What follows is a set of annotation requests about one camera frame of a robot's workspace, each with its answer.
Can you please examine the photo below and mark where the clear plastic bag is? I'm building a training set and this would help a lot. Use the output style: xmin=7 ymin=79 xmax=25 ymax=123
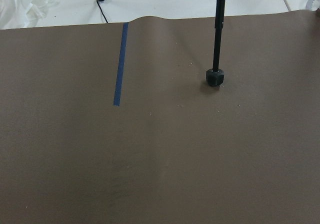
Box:
xmin=0 ymin=0 xmax=59 ymax=30

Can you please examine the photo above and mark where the thin black table cable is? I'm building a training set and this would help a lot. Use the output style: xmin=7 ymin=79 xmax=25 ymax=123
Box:
xmin=96 ymin=0 xmax=110 ymax=24

